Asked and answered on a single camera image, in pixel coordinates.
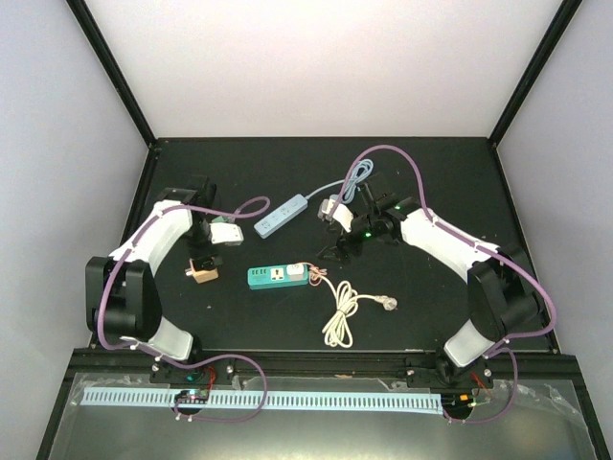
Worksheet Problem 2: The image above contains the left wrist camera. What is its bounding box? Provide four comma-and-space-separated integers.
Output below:
210, 222, 244, 246

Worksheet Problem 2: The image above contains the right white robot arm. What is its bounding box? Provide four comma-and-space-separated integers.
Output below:
318, 173, 547, 386

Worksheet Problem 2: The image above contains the white coiled power cable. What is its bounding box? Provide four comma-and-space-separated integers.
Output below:
321, 277, 399, 349

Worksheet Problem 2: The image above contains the left small circuit board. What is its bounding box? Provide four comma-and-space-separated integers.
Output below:
174, 389, 210, 404

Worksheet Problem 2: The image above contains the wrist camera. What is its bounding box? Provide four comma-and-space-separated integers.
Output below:
317, 198, 353, 232
210, 222, 244, 246

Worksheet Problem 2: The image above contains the teal power strip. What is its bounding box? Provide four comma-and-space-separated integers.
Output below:
247, 264, 309, 290

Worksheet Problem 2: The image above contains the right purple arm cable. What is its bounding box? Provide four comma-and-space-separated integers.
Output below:
337, 144, 559, 426

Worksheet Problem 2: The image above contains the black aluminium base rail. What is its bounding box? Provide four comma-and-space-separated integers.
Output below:
65, 349, 584, 391

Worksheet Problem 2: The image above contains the light blue slotted cable duct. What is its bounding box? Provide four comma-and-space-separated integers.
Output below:
79, 387, 443, 415

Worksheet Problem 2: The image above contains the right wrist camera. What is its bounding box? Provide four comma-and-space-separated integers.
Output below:
317, 198, 353, 232

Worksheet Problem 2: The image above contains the white usb charger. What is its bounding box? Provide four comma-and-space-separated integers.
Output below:
285, 263, 308, 282

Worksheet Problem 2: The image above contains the small circuit board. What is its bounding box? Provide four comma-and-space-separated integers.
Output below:
174, 389, 210, 404
441, 393, 492, 410

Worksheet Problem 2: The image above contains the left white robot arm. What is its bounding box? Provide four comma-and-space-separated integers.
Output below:
85, 176, 221, 382

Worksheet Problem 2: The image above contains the green cube plug adapter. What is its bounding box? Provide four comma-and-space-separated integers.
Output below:
211, 216, 236, 224

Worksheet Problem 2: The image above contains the light blue power strip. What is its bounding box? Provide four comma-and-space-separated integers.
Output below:
254, 194, 308, 239

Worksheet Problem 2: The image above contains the peach dragon cube adapter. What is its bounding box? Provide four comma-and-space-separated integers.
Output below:
185, 257, 219, 284

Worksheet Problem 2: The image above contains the right small circuit board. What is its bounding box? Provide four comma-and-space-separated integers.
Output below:
441, 393, 492, 410

